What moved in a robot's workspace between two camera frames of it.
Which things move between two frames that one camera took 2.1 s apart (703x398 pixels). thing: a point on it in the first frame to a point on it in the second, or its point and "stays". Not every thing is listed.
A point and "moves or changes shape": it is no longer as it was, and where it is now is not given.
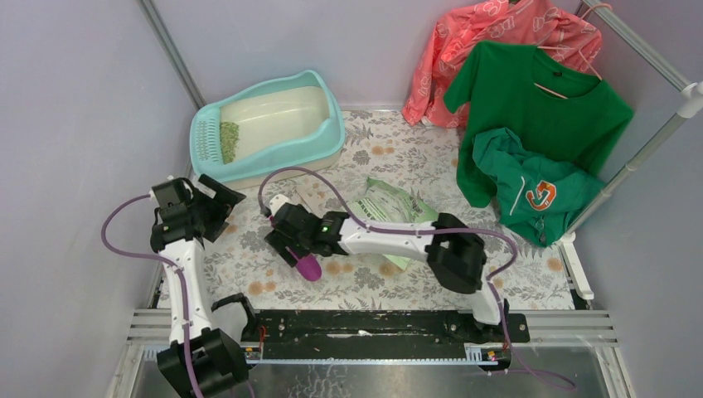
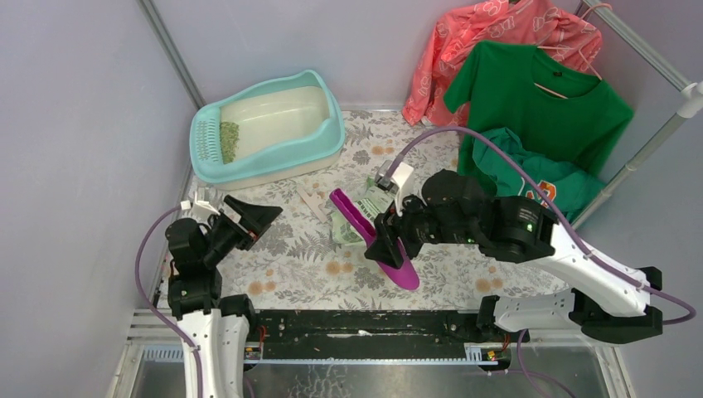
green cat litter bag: (387, 203) moves or changes shape
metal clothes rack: (691, 103) stays
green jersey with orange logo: (538, 198) stays
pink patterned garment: (536, 23) stays
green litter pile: (230, 138) stays
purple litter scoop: (308, 265) to (406, 275)
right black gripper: (280, 240) to (385, 249)
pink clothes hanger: (571, 48) stays
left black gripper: (222, 202) to (256, 219)
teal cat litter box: (283, 128) stays
